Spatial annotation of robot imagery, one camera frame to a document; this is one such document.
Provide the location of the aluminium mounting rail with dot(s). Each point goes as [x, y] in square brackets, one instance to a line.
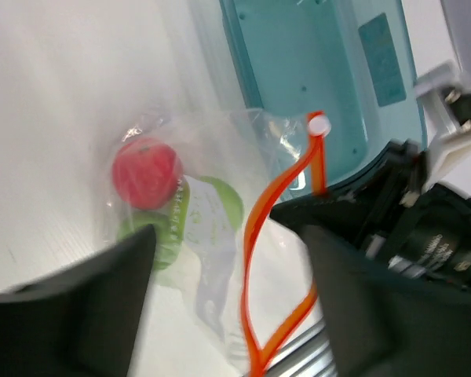
[308, 354]

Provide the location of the red fruit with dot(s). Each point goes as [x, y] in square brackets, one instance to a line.
[145, 173]

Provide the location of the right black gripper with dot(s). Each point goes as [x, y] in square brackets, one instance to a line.
[393, 219]

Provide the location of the teal plastic bin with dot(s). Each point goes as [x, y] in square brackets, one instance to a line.
[351, 60]

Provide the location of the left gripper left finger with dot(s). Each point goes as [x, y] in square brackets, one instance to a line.
[83, 320]

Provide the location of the smooth green apple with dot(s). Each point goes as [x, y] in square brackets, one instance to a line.
[211, 212]

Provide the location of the ribbed green fruit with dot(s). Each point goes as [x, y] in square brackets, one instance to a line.
[167, 248]

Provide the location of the clear orange zip top bag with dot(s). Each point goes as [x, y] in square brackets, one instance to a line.
[197, 330]

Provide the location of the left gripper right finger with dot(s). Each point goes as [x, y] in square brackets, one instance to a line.
[380, 323]

